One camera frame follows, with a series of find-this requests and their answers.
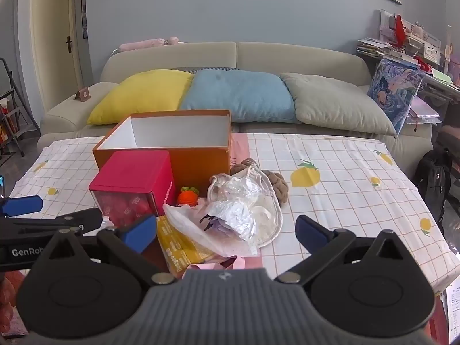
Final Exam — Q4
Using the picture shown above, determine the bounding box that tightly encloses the yellow snack packet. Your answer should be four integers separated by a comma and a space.
157, 216, 221, 265

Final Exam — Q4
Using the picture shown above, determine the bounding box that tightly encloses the white printed paper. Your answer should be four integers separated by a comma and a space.
445, 279, 460, 345

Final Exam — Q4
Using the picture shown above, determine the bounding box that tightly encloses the beige sofa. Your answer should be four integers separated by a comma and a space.
38, 41, 434, 173

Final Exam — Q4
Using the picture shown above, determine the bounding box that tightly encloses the crumpled clear plastic wrap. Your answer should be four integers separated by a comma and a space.
215, 176, 267, 241

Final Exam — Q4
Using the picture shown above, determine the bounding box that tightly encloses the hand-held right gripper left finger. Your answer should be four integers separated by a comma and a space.
33, 214, 177, 285

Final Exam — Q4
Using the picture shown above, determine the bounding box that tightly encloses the grey pillow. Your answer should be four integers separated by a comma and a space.
280, 72, 398, 137

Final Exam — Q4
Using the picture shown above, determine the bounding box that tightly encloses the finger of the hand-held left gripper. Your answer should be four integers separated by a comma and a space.
0, 195, 44, 220
0, 207, 104, 240

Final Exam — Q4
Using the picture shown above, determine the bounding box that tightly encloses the red lid clear container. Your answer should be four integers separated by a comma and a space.
88, 150, 176, 229

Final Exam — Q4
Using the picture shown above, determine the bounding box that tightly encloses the black folding ladder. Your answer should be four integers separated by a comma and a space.
0, 57, 40, 157

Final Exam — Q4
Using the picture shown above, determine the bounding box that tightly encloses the cream door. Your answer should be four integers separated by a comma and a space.
30, 0, 85, 112

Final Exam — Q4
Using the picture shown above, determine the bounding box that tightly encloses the long pink plush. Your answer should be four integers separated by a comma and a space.
118, 37, 179, 51

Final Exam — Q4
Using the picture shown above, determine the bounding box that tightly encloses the black backpack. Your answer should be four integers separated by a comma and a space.
413, 149, 455, 220

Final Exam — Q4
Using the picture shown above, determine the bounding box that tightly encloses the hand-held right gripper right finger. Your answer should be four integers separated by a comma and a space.
275, 214, 420, 284

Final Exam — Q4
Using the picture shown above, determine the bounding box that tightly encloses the white cloth with beige trim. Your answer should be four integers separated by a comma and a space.
208, 166, 284, 248

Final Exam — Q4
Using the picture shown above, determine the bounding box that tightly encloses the brown knotted plush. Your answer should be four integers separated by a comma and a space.
230, 158, 290, 204

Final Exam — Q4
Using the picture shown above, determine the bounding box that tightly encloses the lemon print checked tablecloth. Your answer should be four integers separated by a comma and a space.
9, 133, 460, 295

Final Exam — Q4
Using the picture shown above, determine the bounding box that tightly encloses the orange crochet carrot toy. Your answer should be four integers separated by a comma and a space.
176, 186, 200, 207

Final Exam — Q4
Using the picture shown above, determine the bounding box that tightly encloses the red hanging ornament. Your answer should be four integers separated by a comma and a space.
393, 14, 407, 47

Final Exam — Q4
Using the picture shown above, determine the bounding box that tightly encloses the blue printed figure pillow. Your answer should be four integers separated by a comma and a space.
367, 58, 426, 133

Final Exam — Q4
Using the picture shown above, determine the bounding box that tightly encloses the stack of books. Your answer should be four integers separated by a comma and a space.
356, 38, 392, 58

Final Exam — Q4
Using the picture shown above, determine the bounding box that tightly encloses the orange cardboard box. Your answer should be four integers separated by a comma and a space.
92, 110, 232, 202

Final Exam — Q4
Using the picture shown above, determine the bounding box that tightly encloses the translucent plastic bag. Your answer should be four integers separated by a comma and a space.
163, 201, 261, 258

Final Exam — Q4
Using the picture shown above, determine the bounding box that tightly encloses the white desk shelf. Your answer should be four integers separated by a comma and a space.
379, 9, 443, 69

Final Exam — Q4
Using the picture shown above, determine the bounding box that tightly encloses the yellow pillow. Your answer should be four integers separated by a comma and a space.
87, 69, 195, 126

